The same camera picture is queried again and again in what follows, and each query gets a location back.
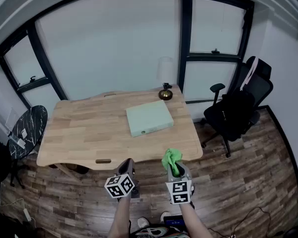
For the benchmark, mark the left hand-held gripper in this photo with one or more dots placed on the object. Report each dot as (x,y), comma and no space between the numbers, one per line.
(119,186)

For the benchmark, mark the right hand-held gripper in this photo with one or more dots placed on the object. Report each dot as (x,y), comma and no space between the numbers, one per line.
(180,192)

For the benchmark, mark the green cloth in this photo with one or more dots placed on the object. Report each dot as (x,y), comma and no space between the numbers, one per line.
(172,157)

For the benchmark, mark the person's right forearm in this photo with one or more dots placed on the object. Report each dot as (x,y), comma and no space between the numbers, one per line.
(193,222)

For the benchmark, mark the person's left forearm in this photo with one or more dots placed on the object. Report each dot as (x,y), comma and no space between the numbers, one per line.
(119,217)

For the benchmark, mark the white shoe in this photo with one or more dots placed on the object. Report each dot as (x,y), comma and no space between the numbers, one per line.
(165,216)
(143,222)

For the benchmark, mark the black device with blue screen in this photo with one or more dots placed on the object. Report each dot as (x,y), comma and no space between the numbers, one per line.
(173,221)

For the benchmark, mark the black white patterned shirt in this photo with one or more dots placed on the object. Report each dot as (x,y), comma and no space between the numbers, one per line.
(159,232)

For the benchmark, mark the white shade brass table lamp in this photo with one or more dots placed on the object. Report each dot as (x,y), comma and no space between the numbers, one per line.
(165,94)

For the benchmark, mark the black bag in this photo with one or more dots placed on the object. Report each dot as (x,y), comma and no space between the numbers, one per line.
(236,118)

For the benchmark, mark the black marble round table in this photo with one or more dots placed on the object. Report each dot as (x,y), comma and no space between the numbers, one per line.
(32,123)

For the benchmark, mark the small white card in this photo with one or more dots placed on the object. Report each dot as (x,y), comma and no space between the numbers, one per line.
(23,133)

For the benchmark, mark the clear acrylic stand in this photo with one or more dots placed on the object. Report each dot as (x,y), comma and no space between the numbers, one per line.
(21,142)

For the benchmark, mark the white power strip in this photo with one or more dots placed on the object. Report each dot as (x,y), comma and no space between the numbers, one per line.
(26,214)

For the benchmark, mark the black mesh office chair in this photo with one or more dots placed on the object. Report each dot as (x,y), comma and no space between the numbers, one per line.
(262,88)

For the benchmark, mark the black side chair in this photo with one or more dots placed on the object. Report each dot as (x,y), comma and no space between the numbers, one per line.
(0,157)

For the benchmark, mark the black equipment pile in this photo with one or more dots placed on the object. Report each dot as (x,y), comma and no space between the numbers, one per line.
(5,229)

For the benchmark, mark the black window frame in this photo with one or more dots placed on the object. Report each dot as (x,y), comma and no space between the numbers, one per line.
(47,63)
(185,33)

